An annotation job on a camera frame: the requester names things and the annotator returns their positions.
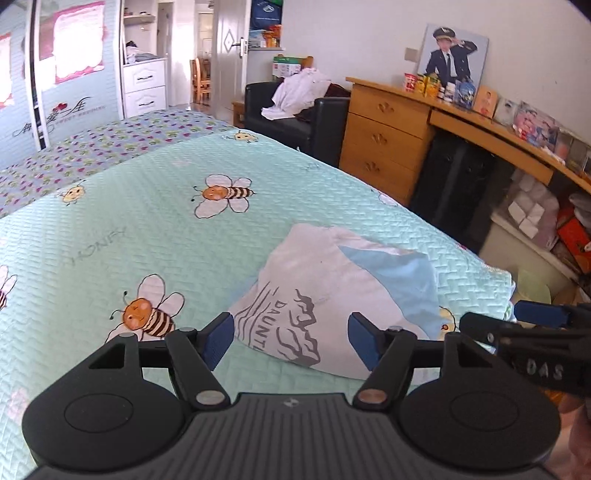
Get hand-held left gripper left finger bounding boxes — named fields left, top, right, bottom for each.
left=85, top=311, right=235, bottom=411

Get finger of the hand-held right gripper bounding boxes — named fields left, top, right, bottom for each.
left=458, top=312, right=591, bottom=355
left=515, top=300, right=591, bottom=329

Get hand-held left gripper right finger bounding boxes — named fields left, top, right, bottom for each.
left=347, top=311, right=506, bottom=411

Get blue and white t-shirt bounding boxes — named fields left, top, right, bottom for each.
left=228, top=224, right=455, bottom=380

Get white clothes heap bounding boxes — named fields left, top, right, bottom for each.
left=261, top=67, right=333, bottom=121

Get folded clothes pile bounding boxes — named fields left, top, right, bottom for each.
left=124, top=41, right=158, bottom=64

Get person's right hand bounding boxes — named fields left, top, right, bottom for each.
left=560, top=394, right=591, bottom=467

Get pale green plastic basin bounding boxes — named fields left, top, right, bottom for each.
left=515, top=268, right=552, bottom=305

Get red box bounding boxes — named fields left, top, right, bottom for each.
left=556, top=217, right=591, bottom=259

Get clear plastic bag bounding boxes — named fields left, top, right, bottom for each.
left=503, top=173, right=559, bottom=250

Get bee print quilted bedspread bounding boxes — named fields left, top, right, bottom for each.
left=0, top=127, right=515, bottom=472

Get black padded chair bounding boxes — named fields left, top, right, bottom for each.
left=411, top=127, right=515, bottom=252

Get wooden desk with drawers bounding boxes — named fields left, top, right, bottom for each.
left=339, top=76, right=591, bottom=208

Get black armchair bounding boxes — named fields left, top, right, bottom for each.
left=244, top=82, right=352, bottom=168

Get purple heart print bedsheet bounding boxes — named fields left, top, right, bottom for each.
left=0, top=110, right=241, bottom=220

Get snack packets on desk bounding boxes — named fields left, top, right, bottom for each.
left=455, top=78, right=476, bottom=109

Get dark garment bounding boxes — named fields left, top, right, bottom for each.
left=295, top=83, right=352, bottom=123

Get wooden chair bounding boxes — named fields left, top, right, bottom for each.
left=190, top=56, right=212, bottom=104

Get sliding door wardrobe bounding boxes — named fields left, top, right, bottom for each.
left=0, top=0, right=169, bottom=171

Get white drawer cabinet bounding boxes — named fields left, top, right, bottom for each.
left=122, top=59, right=168, bottom=118

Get portrait canvas print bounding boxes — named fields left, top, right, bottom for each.
left=418, top=23, right=490, bottom=109

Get green and white carton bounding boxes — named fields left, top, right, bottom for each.
left=271, top=54, right=315, bottom=80

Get white door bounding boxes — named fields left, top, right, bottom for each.
left=212, top=0, right=252, bottom=112

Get row of snack packets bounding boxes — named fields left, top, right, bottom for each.
left=248, top=24, right=282, bottom=49

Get blue hanging bag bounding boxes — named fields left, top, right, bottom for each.
left=249, top=0, right=283, bottom=31

